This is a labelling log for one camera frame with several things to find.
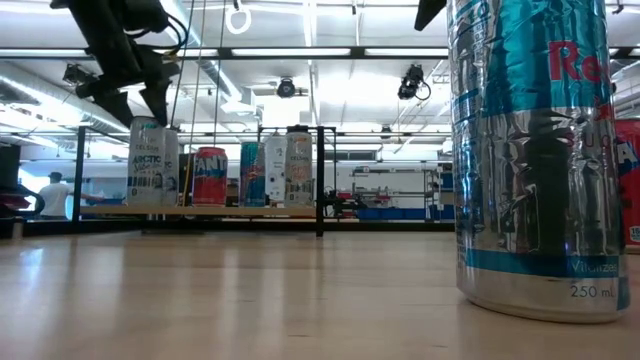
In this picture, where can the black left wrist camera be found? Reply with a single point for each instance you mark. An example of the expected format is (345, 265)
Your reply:
(145, 15)

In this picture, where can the person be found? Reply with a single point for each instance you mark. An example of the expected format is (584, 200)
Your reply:
(55, 197)

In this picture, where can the black machine on bench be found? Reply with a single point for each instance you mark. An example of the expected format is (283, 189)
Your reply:
(345, 204)

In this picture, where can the black ceiling spotlights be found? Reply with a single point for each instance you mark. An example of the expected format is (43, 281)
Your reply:
(75, 74)

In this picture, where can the black shelf divider post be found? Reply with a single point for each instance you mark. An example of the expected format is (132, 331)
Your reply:
(320, 190)

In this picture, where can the black office chair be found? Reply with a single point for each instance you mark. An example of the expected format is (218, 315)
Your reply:
(12, 190)

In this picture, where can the black computer monitor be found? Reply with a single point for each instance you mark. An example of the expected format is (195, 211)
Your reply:
(186, 170)

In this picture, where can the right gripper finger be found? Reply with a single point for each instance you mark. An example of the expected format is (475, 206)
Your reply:
(429, 12)

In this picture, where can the black aluminium table frame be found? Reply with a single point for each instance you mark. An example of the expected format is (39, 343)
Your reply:
(200, 226)

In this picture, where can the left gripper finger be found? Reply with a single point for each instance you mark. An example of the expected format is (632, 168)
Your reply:
(160, 85)
(112, 102)

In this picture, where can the blue storage bin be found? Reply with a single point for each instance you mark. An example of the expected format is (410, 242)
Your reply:
(390, 214)

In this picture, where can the black box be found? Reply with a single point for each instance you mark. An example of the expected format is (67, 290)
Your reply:
(9, 167)

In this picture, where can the metal shelving rack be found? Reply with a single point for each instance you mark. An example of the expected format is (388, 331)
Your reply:
(390, 171)

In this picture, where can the wooden shelf board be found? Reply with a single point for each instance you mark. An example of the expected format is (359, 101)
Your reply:
(225, 211)

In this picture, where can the blue silver Red Bull can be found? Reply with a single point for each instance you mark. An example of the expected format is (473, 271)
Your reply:
(535, 175)
(252, 175)

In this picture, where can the white Celsius can orange print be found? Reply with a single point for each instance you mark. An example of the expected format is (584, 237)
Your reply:
(299, 172)

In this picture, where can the silver ventilation duct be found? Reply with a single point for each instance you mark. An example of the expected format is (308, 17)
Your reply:
(45, 95)

